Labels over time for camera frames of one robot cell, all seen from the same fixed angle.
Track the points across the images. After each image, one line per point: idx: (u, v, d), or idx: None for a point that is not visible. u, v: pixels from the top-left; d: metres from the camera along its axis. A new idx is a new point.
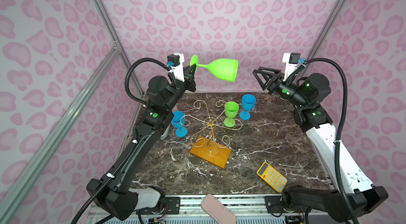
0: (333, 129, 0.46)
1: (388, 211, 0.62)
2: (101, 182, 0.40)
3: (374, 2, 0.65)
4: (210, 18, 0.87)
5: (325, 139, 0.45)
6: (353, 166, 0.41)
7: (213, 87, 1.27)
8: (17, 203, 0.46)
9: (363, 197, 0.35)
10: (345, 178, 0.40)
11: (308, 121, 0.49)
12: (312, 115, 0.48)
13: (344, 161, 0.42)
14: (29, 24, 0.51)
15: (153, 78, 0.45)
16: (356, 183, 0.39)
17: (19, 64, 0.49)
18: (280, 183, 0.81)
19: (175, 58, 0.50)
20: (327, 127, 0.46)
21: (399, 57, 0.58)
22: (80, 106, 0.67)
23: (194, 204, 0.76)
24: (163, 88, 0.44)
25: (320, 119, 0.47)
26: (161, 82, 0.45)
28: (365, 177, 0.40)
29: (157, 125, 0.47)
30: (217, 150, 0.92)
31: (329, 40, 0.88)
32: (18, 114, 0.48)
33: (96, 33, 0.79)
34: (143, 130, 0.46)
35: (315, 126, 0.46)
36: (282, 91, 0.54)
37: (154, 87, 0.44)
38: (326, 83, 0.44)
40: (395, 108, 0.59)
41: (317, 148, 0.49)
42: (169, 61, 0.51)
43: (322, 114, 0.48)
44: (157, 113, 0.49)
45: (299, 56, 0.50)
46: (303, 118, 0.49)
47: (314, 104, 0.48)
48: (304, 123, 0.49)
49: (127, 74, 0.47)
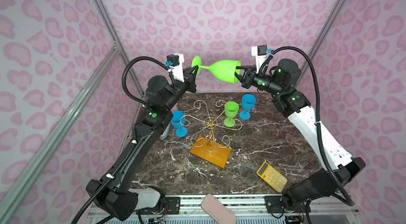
0: (313, 111, 0.48)
1: (388, 211, 0.62)
2: (100, 182, 0.40)
3: (374, 2, 0.65)
4: (210, 18, 0.87)
5: (307, 122, 0.46)
6: (333, 144, 0.43)
7: (213, 87, 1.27)
8: (17, 202, 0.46)
9: (347, 172, 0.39)
10: (328, 156, 0.43)
11: (289, 106, 0.49)
12: (292, 101, 0.49)
13: (325, 139, 0.44)
14: (29, 24, 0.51)
15: (153, 77, 0.45)
16: (339, 159, 0.42)
17: (19, 64, 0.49)
18: (280, 183, 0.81)
19: (173, 57, 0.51)
20: (307, 110, 0.48)
21: (399, 57, 0.58)
22: (80, 106, 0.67)
23: (194, 204, 0.76)
24: (162, 88, 0.44)
25: (300, 103, 0.48)
26: (160, 82, 0.44)
28: (345, 152, 0.43)
29: (156, 125, 0.47)
30: (217, 150, 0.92)
31: (329, 40, 0.88)
32: (18, 114, 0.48)
33: (96, 33, 0.79)
34: (142, 130, 0.46)
35: (296, 111, 0.48)
36: (258, 83, 0.56)
37: (154, 87, 0.44)
38: (295, 65, 0.47)
40: (395, 108, 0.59)
41: (301, 130, 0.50)
42: (168, 61, 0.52)
43: (301, 98, 0.49)
44: (156, 113, 0.49)
45: (265, 47, 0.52)
46: (284, 104, 0.49)
47: (290, 89, 0.51)
48: (285, 109, 0.50)
49: (125, 72, 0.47)
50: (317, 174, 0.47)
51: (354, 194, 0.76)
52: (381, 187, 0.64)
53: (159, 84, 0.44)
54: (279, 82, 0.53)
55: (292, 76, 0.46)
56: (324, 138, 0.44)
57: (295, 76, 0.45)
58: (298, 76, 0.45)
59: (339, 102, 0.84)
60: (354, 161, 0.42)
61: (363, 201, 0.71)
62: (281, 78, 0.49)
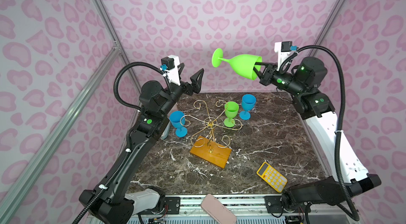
0: (335, 118, 0.44)
1: (388, 211, 0.62)
2: (93, 193, 0.39)
3: (374, 2, 0.65)
4: (210, 18, 0.87)
5: (326, 129, 0.43)
6: (351, 157, 0.41)
7: (213, 87, 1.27)
8: (17, 202, 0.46)
9: (359, 187, 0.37)
10: (343, 168, 0.40)
11: (310, 108, 0.45)
12: (314, 103, 0.45)
13: (344, 152, 0.41)
14: (29, 24, 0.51)
15: (146, 83, 0.43)
16: (353, 173, 0.39)
17: (19, 64, 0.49)
18: (280, 183, 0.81)
19: (168, 62, 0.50)
20: (329, 117, 0.44)
21: (399, 57, 0.58)
22: (80, 106, 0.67)
23: (194, 204, 0.76)
24: (156, 94, 0.42)
25: (323, 106, 0.45)
26: (154, 87, 0.42)
28: (362, 167, 0.40)
29: (150, 132, 0.45)
30: (217, 150, 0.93)
31: (329, 40, 0.88)
32: (18, 114, 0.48)
33: (96, 33, 0.79)
34: (137, 138, 0.45)
35: (317, 115, 0.44)
36: (278, 82, 0.53)
37: (147, 93, 0.42)
38: (321, 64, 0.43)
40: (395, 108, 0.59)
41: (319, 138, 0.46)
42: (164, 64, 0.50)
43: (325, 101, 0.45)
44: (151, 119, 0.47)
45: (290, 43, 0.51)
46: (305, 106, 0.46)
47: (313, 89, 0.47)
48: (305, 111, 0.46)
49: (116, 80, 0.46)
50: (324, 181, 0.46)
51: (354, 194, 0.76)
52: (381, 187, 0.64)
53: (152, 90, 0.42)
54: (302, 82, 0.47)
55: (316, 75, 0.43)
56: (344, 150, 0.41)
57: (320, 75, 0.41)
58: (323, 76, 0.42)
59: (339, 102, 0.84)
60: (370, 178, 0.39)
61: (363, 201, 0.71)
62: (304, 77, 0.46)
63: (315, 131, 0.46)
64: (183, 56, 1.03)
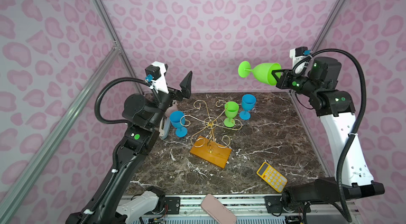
0: (352, 120, 0.41)
1: (388, 211, 0.62)
2: (80, 217, 0.37)
3: (374, 2, 0.65)
4: (210, 18, 0.87)
5: (340, 130, 0.41)
6: (359, 162, 0.39)
7: (213, 87, 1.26)
8: (17, 202, 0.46)
9: (358, 191, 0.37)
10: (347, 170, 0.40)
11: (328, 106, 0.43)
12: (334, 101, 0.42)
13: (353, 156, 0.39)
14: (29, 24, 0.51)
15: (128, 97, 0.39)
16: (357, 177, 0.39)
17: (19, 64, 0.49)
18: (280, 183, 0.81)
19: (154, 71, 0.50)
20: (345, 117, 0.41)
21: (399, 57, 0.58)
22: (80, 106, 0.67)
23: (194, 204, 0.76)
24: (139, 110, 0.38)
25: (342, 105, 0.42)
26: (137, 102, 0.38)
28: (367, 174, 0.39)
29: (138, 148, 0.42)
30: (217, 150, 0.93)
31: (329, 40, 0.88)
32: (18, 114, 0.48)
33: (96, 33, 0.79)
34: (123, 156, 0.42)
35: (334, 113, 0.41)
36: (293, 84, 0.55)
37: (129, 109, 0.38)
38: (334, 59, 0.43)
40: (395, 108, 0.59)
41: (328, 135, 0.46)
42: (149, 74, 0.48)
43: (345, 99, 0.42)
44: (139, 134, 0.44)
45: (303, 48, 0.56)
46: (322, 102, 0.43)
47: (330, 85, 0.45)
48: (321, 107, 0.44)
49: (99, 98, 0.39)
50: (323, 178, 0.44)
51: None
52: None
53: (136, 105, 0.38)
54: (315, 79, 0.49)
55: (328, 71, 0.44)
56: (353, 153, 0.40)
57: (334, 70, 0.42)
58: (338, 71, 0.42)
59: None
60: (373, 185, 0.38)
61: (363, 201, 0.71)
62: (316, 74, 0.47)
63: (326, 128, 0.45)
64: (183, 56, 1.03)
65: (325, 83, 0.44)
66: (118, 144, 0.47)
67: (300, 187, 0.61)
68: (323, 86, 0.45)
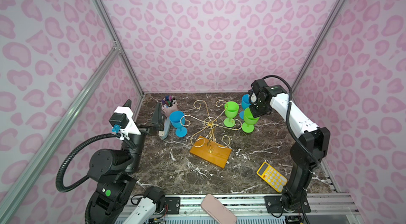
0: (287, 96, 0.60)
1: (389, 211, 0.61)
2: None
3: (374, 2, 0.65)
4: (210, 18, 0.87)
5: (281, 102, 0.59)
6: (302, 116, 0.54)
7: (213, 87, 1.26)
8: (17, 202, 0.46)
9: (311, 134, 0.49)
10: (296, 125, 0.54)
11: (268, 95, 0.63)
12: (271, 89, 0.62)
13: (296, 114, 0.54)
14: (29, 24, 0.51)
15: (94, 154, 0.35)
16: (305, 126, 0.51)
17: (19, 64, 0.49)
18: (281, 183, 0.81)
19: (119, 120, 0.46)
20: (282, 95, 0.60)
21: (399, 57, 0.58)
22: (80, 106, 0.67)
23: (194, 204, 0.76)
24: (107, 170, 0.34)
25: (278, 91, 0.62)
26: (104, 159, 0.34)
28: (311, 122, 0.52)
29: (110, 208, 0.39)
30: (217, 150, 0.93)
31: (329, 40, 0.88)
32: (18, 114, 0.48)
33: (96, 33, 0.79)
34: (97, 214, 0.39)
35: (273, 95, 0.61)
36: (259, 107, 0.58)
37: (95, 169, 0.34)
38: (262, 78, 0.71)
40: (395, 108, 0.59)
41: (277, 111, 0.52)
42: (116, 124, 0.43)
43: (279, 87, 0.63)
44: (110, 189, 0.40)
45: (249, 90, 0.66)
46: (265, 93, 0.64)
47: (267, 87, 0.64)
48: (266, 98, 0.65)
49: (62, 167, 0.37)
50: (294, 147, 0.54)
51: (354, 194, 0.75)
52: (381, 187, 0.64)
53: (101, 162, 0.34)
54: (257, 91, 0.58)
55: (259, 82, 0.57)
56: (295, 113, 0.55)
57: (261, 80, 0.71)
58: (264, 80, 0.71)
59: (339, 102, 0.84)
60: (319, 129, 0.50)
61: (363, 201, 0.71)
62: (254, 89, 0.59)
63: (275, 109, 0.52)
64: (183, 56, 1.03)
65: (261, 87, 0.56)
66: (90, 201, 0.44)
67: (291, 176, 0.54)
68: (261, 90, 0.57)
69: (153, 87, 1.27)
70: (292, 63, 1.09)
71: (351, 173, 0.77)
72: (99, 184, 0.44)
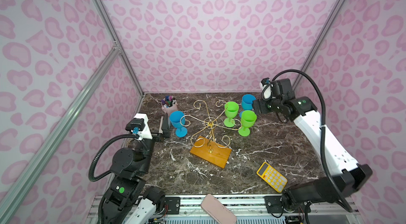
0: (319, 116, 0.48)
1: (389, 211, 0.61)
2: None
3: (374, 2, 0.65)
4: (210, 18, 0.87)
5: (312, 126, 0.47)
6: (338, 147, 0.44)
7: (213, 87, 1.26)
8: (17, 202, 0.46)
9: (350, 177, 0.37)
10: (332, 159, 0.43)
11: (295, 110, 0.51)
12: (298, 104, 0.50)
13: (331, 144, 0.44)
14: (29, 24, 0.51)
15: (117, 152, 0.41)
16: (343, 163, 0.41)
17: (19, 64, 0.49)
18: (280, 183, 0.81)
19: (138, 123, 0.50)
20: (312, 114, 0.49)
21: (399, 57, 0.58)
22: (80, 106, 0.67)
23: (194, 204, 0.76)
24: (127, 166, 0.40)
25: (306, 108, 0.50)
26: (126, 157, 0.41)
28: (350, 157, 0.42)
29: (123, 204, 0.43)
30: (217, 150, 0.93)
31: (329, 40, 0.88)
32: (18, 114, 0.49)
33: (96, 33, 0.79)
34: (109, 210, 0.43)
35: (301, 113, 0.49)
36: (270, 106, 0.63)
37: (118, 164, 0.40)
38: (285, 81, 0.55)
40: (395, 108, 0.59)
41: (308, 135, 0.49)
42: (135, 127, 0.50)
43: (307, 102, 0.51)
44: (124, 186, 0.45)
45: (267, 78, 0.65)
46: (290, 108, 0.51)
47: (289, 94, 0.56)
48: (291, 113, 0.53)
49: (95, 157, 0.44)
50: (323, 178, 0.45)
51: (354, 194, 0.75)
52: (381, 187, 0.64)
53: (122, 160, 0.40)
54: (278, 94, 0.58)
55: (282, 83, 0.56)
56: (330, 141, 0.44)
57: (286, 83, 0.55)
58: (289, 84, 0.55)
59: (339, 102, 0.84)
60: (360, 168, 0.41)
61: (363, 201, 0.71)
62: (276, 91, 0.59)
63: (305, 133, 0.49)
64: (183, 56, 1.03)
65: (285, 93, 0.55)
66: (103, 198, 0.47)
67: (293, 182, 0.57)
68: (284, 97, 0.56)
69: (152, 87, 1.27)
70: (292, 63, 1.08)
71: None
72: (114, 182, 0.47)
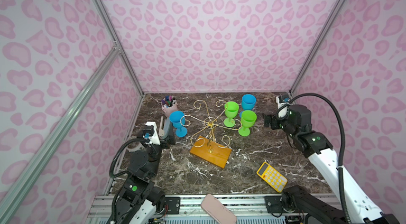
0: (335, 155, 0.47)
1: (389, 211, 0.61)
2: None
3: (374, 2, 0.65)
4: (210, 18, 0.87)
5: (328, 166, 0.45)
6: (359, 193, 0.41)
7: (213, 87, 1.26)
8: (17, 202, 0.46)
9: None
10: (352, 206, 0.40)
11: (309, 147, 0.50)
12: (312, 141, 0.49)
13: (350, 188, 0.42)
14: (29, 24, 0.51)
15: (134, 154, 0.49)
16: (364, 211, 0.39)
17: (19, 64, 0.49)
18: (280, 183, 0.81)
19: (149, 128, 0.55)
20: (328, 152, 0.47)
21: (399, 57, 0.58)
22: (80, 106, 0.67)
23: (194, 204, 0.76)
24: (143, 165, 0.47)
25: (321, 145, 0.49)
26: (141, 158, 0.48)
28: (372, 205, 0.39)
29: (136, 199, 0.49)
30: (217, 150, 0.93)
31: (329, 40, 0.88)
32: (18, 114, 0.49)
33: (96, 33, 0.79)
34: (122, 206, 0.48)
35: (316, 152, 0.48)
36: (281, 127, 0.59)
37: (134, 164, 0.47)
38: (305, 106, 0.54)
40: (395, 108, 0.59)
41: (324, 175, 0.47)
42: (146, 132, 0.64)
43: (322, 139, 0.50)
44: (137, 185, 0.51)
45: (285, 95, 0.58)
46: (304, 144, 0.50)
47: (307, 128, 0.54)
48: (304, 149, 0.51)
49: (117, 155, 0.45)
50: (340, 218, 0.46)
51: None
52: (381, 187, 0.64)
53: (139, 161, 0.47)
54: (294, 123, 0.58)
55: (302, 114, 0.52)
56: (349, 185, 0.42)
57: (306, 115, 0.51)
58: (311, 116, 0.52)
59: (339, 102, 0.84)
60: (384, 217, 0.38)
61: None
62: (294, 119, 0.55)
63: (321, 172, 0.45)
64: (183, 56, 1.03)
65: (302, 127, 0.53)
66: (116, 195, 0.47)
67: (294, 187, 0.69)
68: (301, 130, 0.54)
69: (153, 87, 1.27)
70: (292, 63, 1.09)
71: (351, 173, 0.77)
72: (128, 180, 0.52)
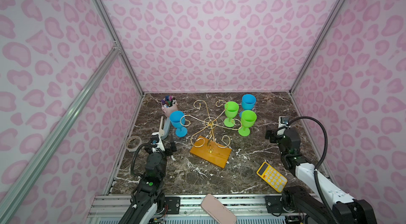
0: (311, 166, 0.58)
1: (389, 211, 0.61)
2: None
3: (374, 2, 0.65)
4: (210, 18, 0.87)
5: (306, 171, 0.57)
6: (333, 187, 0.49)
7: (213, 87, 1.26)
8: (17, 203, 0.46)
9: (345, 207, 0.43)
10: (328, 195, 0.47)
11: (293, 166, 0.63)
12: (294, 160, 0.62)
13: (325, 184, 0.50)
14: (29, 24, 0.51)
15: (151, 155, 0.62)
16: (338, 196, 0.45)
17: (19, 64, 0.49)
18: (280, 183, 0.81)
19: (155, 136, 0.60)
20: (306, 165, 0.59)
21: (399, 57, 0.58)
22: (80, 106, 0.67)
23: (194, 204, 0.76)
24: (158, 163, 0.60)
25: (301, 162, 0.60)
26: (156, 157, 0.61)
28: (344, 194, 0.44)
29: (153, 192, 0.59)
30: (217, 150, 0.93)
31: (329, 40, 0.88)
32: (18, 114, 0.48)
33: (96, 33, 0.79)
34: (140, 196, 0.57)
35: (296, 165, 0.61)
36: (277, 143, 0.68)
37: (150, 163, 0.60)
38: (296, 133, 0.65)
40: (395, 108, 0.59)
41: (306, 182, 0.57)
42: (153, 139, 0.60)
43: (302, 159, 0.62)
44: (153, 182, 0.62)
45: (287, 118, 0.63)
46: (289, 164, 0.63)
47: (295, 151, 0.66)
48: (289, 168, 0.64)
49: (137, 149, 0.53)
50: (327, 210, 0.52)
51: (354, 194, 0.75)
52: (381, 187, 0.64)
53: (154, 160, 0.61)
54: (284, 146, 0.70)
55: (292, 140, 0.65)
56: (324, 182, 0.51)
57: (296, 141, 0.62)
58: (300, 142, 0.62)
59: (339, 102, 0.84)
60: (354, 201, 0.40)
61: None
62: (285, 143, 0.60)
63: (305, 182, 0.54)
64: (183, 56, 1.03)
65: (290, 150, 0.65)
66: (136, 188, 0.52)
67: (291, 187, 0.69)
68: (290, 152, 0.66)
69: (153, 87, 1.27)
70: (292, 63, 1.08)
71: (351, 173, 0.77)
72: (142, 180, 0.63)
